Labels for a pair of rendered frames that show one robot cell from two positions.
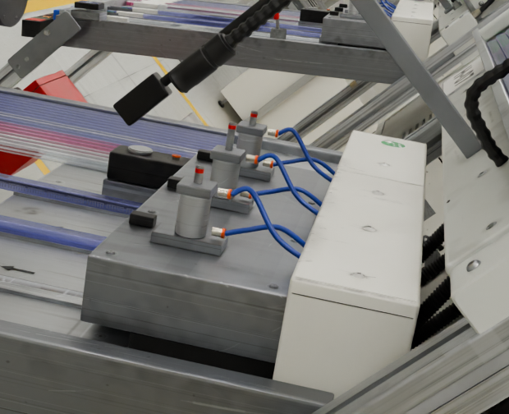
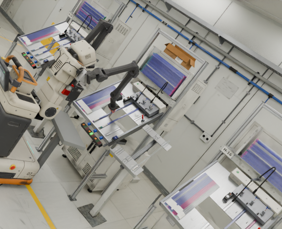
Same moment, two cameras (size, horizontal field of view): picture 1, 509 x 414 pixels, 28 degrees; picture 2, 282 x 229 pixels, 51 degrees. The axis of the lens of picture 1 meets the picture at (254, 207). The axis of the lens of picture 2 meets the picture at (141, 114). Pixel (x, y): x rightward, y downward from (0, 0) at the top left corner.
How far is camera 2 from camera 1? 2.80 m
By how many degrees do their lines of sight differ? 51
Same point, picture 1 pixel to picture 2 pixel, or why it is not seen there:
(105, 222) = (130, 106)
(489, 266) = (172, 104)
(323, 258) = (158, 105)
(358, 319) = (163, 108)
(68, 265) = (138, 112)
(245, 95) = not seen: outside the picture
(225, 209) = (144, 103)
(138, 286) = (152, 113)
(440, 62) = not seen: hidden behind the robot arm
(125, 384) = (154, 118)
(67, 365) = (152, 120)
